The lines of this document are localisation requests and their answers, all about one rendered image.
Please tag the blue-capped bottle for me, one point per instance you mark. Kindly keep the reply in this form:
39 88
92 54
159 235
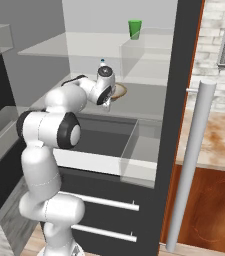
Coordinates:
102 62

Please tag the clear fridge drawer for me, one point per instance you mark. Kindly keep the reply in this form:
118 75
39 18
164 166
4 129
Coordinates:
130 156

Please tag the brown wooden bowl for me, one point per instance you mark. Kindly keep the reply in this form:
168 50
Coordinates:
120 90

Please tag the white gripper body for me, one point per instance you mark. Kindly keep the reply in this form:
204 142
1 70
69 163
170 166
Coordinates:
107 104

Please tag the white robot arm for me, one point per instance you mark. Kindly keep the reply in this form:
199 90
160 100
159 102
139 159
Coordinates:
39 166

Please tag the clear fridge shelf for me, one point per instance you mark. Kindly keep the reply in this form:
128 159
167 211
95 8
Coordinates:
84 46

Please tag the dark fridge door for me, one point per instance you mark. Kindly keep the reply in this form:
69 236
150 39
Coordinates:
180 50

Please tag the green cup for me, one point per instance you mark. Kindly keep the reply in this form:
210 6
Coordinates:
134 29

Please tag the dark grey fridge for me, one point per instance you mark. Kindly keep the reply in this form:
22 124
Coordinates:
144 100

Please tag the brown wooden cupboard door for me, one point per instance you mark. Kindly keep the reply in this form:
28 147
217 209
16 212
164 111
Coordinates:
210 206

